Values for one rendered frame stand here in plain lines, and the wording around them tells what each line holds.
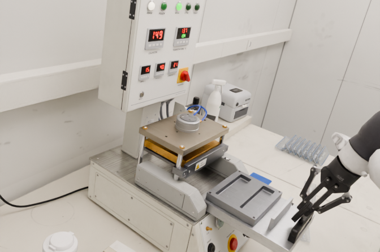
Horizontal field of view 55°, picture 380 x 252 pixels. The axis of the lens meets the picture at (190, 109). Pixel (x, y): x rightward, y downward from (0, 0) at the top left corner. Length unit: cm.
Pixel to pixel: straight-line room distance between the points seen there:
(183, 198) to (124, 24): 54
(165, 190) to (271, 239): 34
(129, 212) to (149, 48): 55
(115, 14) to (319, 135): 283
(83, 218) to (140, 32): 67
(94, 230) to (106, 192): 13
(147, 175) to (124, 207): 18
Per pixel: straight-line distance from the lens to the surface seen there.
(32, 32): 125
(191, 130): 118
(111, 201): 133
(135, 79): 113
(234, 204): 110
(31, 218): 136
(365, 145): 95
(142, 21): 108
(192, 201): 108
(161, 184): 113
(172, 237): 118
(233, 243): 127
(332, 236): 158
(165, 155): 117
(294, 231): 107
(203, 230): 114
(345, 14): 346
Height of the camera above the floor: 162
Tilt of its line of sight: 22 degrees down
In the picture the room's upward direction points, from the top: 11 degrees clockwise
